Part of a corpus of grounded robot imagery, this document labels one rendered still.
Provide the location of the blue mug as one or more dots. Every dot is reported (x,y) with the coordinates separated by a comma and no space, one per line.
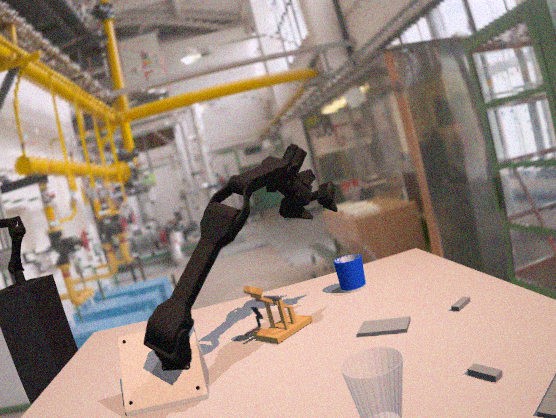
(350,273)

